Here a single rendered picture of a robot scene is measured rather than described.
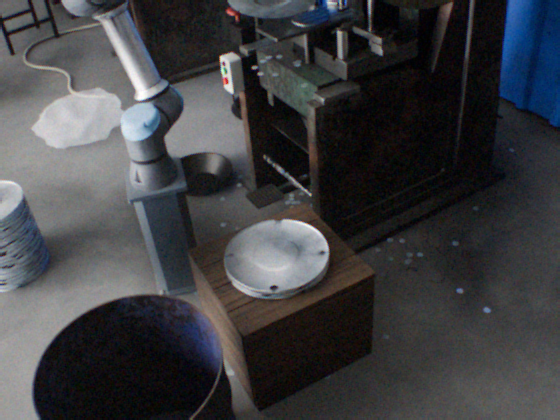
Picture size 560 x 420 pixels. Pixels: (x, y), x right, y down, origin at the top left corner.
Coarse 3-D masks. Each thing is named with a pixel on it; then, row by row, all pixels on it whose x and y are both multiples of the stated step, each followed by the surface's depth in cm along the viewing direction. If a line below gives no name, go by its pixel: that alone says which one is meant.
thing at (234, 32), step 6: (228, 24) 214; (234, 24) 211; (240, 24) 211; (246, 24) 210; (234, 30) 211; (240, 30) 207; (246, 30) 208; (252, 30) 210; (234, 36) 213; (240, 36) 209; (246, 36) 210; (252, 36) 211; (240, 42) 211; (246, 42) 211
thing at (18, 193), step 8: (0, 184) 215; (8, 184) 215; (16, 184) 214; (0, 192) 211; (8, 192) 210; (16, 192) 210; (0, 200) 206; (8, 200) 206; (16, 200) 206; (0, 208) 203; (8, 208) 202; (16, 208) 201; (0, 216) 199
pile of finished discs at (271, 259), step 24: (240, 240) 167; (264, 240) 166; (288, 240) 165; (312, 240) 164; (240, 264) 159; (264, 264) 158; (288, 264) 157; (312, 264) 157; (240, 288) 155; (264, 288) 151; (288, 288) 151
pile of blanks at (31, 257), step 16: (0, 224) 197; (16, 224) 203; (32, 224) 212; (0, 240) 201; (16, 240) 205; (32, 240) 213; (0, 256) 203; (16, 256) 207; (32, 256) 213; (48, 256) 225; (0, 272) 207; (16, 272) 210; (32, 272) 215; (0, 288) 213; (16, 288) 213
